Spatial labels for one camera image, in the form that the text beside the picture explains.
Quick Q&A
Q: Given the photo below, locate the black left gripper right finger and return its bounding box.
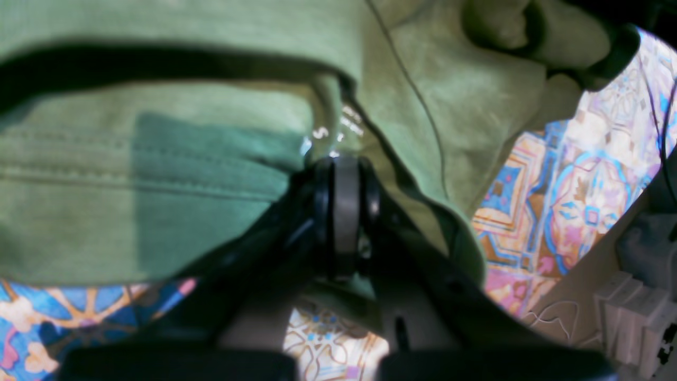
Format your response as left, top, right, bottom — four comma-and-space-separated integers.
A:
333, 156, 618, 380

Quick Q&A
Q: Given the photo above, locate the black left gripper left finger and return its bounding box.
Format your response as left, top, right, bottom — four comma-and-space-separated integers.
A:
58, 159, 333, 380

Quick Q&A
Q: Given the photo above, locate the green t-shirt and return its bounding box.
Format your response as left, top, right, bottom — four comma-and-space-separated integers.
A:
2, 1, 640, 287

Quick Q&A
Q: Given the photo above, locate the patterned tablecloth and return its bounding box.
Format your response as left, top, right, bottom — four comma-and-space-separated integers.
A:
2, 59, 657, 380

